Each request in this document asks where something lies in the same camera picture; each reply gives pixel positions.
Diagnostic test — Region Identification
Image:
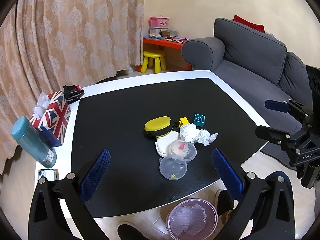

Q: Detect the clear plastic round container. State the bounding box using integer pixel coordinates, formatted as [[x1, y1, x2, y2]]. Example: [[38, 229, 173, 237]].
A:
[[159, 157, 187, 180]]

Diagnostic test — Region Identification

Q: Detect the white tissue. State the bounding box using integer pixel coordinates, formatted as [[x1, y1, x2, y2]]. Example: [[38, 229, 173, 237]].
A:
[[180, 124, 219, 146]]

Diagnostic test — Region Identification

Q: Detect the teal small box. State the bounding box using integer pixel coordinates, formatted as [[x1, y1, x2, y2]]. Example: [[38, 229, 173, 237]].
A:
[[193, 113, 205, 127]]

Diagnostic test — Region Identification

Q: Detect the yellow toy brick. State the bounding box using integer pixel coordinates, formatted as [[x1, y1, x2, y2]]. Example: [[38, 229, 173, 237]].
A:
[[173, 117, 190, 132]]

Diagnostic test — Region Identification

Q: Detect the white zip pouch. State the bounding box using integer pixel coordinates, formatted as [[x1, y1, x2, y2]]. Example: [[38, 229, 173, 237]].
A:
[[155, 131, 180, 158]]

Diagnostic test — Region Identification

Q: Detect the yellow black zip case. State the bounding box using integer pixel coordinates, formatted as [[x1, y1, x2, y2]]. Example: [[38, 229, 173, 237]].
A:
[[144, 116, 173, 138]]

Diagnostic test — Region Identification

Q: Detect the clear plastic container lid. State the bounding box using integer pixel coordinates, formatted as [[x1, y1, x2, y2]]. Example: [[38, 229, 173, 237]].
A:
[[169, 140, 197, 163]]

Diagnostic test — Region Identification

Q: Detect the pink trash bin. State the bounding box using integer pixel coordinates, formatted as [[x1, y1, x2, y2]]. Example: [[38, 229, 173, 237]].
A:
[[166, 198, 218, 239]]

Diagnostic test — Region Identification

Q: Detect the right black shoe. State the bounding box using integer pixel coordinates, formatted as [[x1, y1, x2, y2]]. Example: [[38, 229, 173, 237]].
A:
[[215, 189, 234, 217]]

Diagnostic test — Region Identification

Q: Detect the grey sofa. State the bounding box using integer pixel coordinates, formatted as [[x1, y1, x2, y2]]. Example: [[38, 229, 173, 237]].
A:
[[181, 18, 312, 134]]

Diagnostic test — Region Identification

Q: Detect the white smartphone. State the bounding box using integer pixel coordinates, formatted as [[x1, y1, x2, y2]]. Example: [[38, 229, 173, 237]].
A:
[[37, 168, 59, 181]]

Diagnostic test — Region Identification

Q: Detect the black table mat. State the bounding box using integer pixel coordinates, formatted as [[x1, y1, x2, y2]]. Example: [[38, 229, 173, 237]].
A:
[[71, 77, 263, 218]]

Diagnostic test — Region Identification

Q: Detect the teal thermos bottle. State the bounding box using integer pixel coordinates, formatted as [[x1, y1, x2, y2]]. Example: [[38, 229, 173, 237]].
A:
[[11, 116, 57, 168]]

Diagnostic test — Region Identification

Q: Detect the union jack tissue box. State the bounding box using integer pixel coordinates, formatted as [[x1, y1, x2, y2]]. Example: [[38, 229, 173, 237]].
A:
[[30, 90, 71, 147]]

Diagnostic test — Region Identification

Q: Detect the red cushion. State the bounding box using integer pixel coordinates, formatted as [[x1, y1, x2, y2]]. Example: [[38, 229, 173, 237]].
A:
[[233, 15, 265, 33]]

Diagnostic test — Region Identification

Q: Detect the red kids desk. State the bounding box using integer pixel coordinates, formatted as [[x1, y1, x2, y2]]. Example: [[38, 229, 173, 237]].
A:
[[143, 37, 193, 70]]

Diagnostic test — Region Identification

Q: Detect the yellow plastic stool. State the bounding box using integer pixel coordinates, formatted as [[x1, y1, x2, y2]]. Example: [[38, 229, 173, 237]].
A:
[[141, 50, 167, 74]]

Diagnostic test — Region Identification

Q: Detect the pink storage box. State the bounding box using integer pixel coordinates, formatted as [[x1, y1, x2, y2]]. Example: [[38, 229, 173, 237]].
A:
[[150, 16, 170, 28]]

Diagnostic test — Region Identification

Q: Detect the beige patterned curtain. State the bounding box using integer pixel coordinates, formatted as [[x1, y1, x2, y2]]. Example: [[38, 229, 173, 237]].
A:
[[1, 0, 144, 164]]

